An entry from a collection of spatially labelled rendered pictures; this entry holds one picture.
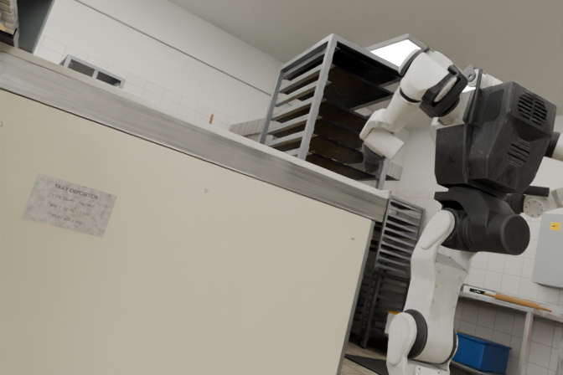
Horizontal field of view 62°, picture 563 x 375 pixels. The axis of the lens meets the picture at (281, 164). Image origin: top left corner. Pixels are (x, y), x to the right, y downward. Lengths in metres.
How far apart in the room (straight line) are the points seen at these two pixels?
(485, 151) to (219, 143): 0.89
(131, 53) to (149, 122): 4.35
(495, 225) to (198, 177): 0.91
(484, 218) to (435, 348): 0.42
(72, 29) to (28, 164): 4.34
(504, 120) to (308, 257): 0.81
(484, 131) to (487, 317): 4.37
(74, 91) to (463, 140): 1.12
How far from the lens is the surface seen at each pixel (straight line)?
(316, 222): 0.87
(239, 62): 5.56
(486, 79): 1.72
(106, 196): 0.74
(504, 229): 1.41
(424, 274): 1.57
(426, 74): 1.24
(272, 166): 0.83
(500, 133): 1.47
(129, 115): 0.76
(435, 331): 1.55
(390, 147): 1.39
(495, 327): 5.69
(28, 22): 1.28
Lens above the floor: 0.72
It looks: 11 degrees up
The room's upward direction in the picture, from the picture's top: 15 degrees clockwise
